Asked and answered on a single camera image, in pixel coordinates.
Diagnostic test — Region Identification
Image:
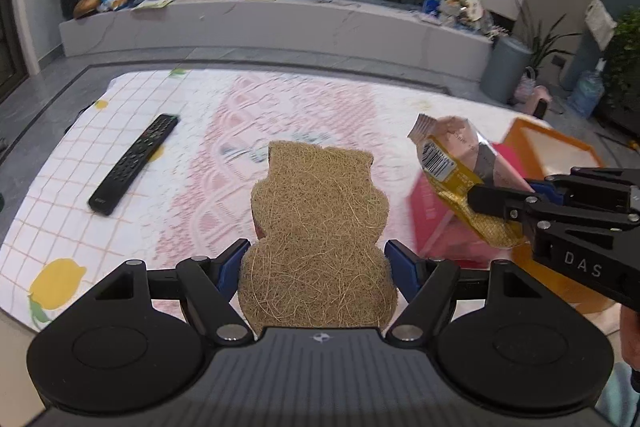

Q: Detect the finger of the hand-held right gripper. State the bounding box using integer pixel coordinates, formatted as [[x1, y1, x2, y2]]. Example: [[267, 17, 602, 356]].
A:
[[522, 167, 640, 210], [466, 185, 640, 238]]

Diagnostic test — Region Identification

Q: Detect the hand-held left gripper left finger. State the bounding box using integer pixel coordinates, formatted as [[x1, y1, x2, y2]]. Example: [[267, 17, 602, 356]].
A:
[[95, 238, 253, 343]]

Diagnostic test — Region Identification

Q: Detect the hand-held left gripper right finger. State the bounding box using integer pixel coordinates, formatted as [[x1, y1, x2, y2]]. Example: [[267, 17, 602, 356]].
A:
[[385, 240, 538, 343]]

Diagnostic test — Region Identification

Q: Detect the yellow snack packet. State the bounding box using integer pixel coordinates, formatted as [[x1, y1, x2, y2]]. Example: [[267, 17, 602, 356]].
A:
[[407, 113, 531, 250]]

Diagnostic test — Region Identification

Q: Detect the pink cardboard box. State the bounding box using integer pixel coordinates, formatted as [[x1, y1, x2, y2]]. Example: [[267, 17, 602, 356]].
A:
[[407, 142, 538, 265]]

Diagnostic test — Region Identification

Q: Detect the brown bear-shaped loofah sponge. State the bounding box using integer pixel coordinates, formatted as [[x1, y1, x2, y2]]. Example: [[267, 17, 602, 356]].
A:
[[239, 141, 398, 342]]

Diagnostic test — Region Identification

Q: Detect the orange cardboard box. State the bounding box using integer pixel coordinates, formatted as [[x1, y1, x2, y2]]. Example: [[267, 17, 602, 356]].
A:
[[500, 117, 621, 313]]

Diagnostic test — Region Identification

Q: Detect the white lace table cloth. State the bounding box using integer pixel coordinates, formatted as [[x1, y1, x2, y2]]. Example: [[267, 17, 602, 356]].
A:
[[150, 72, 426, 298]]

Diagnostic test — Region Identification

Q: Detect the pink plastic stool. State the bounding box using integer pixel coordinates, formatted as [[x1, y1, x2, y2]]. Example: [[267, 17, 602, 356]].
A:
[[515, 84, 551, 118]]

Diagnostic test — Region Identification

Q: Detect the large clear water bottle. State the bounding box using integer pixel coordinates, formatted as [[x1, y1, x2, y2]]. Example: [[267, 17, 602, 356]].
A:
[[567, 57, 608, 118]]

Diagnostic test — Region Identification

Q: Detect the grey round bin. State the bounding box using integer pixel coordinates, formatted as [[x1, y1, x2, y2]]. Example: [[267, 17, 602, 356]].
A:
[[481, 34, 535, 105]]

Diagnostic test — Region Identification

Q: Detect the person's striped clothing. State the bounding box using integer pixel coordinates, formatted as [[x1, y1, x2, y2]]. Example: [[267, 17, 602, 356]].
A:
[[595, 362, 640, 423]]

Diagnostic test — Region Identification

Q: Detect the black remote control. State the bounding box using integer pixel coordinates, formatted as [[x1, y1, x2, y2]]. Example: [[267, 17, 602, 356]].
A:
[[87, 113, 181, 217]]

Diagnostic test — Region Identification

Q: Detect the green long-leaf potted plant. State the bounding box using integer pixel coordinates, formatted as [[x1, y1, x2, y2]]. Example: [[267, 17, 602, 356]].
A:
[[515, 0, 586, 82]]

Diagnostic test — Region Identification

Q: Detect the large leafy green plant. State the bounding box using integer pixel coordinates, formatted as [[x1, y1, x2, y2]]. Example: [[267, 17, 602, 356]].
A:
[[602, 7, 640, 112]]

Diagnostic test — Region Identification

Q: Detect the white paper bag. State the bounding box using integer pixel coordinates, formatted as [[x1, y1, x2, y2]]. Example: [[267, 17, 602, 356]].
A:
[[585, 0, 618, 48]]

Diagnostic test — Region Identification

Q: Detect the pile of small toys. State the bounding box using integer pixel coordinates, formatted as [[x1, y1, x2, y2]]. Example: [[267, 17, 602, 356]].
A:
[[422, 0, 496, 40]]

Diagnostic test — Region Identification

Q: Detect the pile of snack bags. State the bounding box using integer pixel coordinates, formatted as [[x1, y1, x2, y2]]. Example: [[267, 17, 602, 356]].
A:
[[74, 0, 133, 18]]

